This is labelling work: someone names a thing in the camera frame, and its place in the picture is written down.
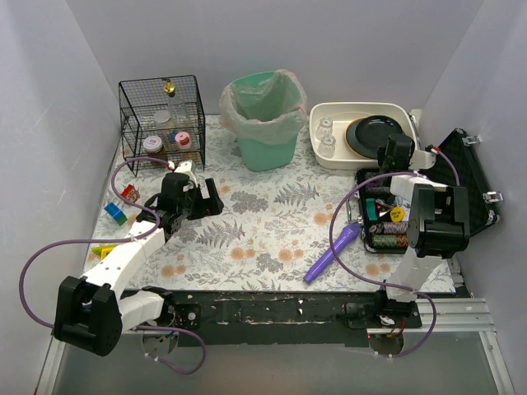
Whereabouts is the black small plate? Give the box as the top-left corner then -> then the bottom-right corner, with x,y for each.
355,115 -> 403,151

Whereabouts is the blue glazed ceramic plate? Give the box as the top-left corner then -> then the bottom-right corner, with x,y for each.
345,118 -> 379,159

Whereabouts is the pink lid spice jar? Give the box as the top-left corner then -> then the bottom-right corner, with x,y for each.
175,132 -> 200,165

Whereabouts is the brown jar white lid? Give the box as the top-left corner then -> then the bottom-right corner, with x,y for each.
142,135 -> 168,161

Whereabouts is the clear cup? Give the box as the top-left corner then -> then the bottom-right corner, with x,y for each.
318,134 -> 336,159
315,117 -> 333,140

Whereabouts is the clear jar blue label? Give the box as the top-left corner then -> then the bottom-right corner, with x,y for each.
153,109 -> 177,145

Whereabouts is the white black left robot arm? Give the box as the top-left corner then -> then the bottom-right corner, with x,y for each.
53,160 -> 224,356

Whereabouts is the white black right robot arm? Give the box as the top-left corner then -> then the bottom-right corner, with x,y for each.
372,134 -> 470,323

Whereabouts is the purple grey chip stack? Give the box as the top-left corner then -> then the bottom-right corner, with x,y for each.
365,184 -> 390,197

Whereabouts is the red owl toy block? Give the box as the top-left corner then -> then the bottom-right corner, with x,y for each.
120,184 -> 140,204

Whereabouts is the black all-in triangle button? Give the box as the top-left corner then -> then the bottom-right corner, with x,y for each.
375,200 -> 394,217

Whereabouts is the yellow big blind button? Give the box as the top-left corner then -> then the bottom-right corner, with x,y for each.
389,207 -> 405,222

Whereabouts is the black poker chip case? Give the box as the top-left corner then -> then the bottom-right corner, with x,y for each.
357,128 -> 502,253

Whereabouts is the green toy brick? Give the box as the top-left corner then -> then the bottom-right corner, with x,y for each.
114,212 -> 128,225

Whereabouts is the blue toy brick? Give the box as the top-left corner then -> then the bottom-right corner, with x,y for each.
104,202 -> 122,219

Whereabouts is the white rectangular basin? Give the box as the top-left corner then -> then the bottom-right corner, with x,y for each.
309,102 -> 418,170

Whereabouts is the floral table mat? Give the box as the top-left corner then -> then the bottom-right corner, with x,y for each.
78,114 -> 454,291

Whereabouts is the glass bottle gold cap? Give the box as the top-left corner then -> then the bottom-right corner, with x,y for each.
163,78 -> 192,128

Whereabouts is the purple toy microphone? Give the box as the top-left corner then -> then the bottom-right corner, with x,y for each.
303,222 -> 361,284

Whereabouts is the yellow toy brick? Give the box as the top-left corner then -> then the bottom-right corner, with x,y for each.
91,244 -> 117,260

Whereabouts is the pink bin liner bag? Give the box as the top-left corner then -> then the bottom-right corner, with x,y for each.
219,69 -> 308,145

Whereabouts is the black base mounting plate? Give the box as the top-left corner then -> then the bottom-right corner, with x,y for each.
142,290 -> 422,355

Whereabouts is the green trash bin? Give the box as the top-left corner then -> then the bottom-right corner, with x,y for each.
230,71 -> 301,173

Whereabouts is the black wire cage rack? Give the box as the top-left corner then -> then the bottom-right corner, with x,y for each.
119,75 -> 206,168

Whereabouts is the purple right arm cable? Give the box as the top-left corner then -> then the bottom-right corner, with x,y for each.
329,147 -> 462,358

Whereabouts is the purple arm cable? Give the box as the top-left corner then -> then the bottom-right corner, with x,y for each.
329,147 -> 462,358
18,156 -> 207,375

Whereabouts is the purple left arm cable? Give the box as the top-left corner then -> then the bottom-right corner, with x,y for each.
18,156 -> 207,375

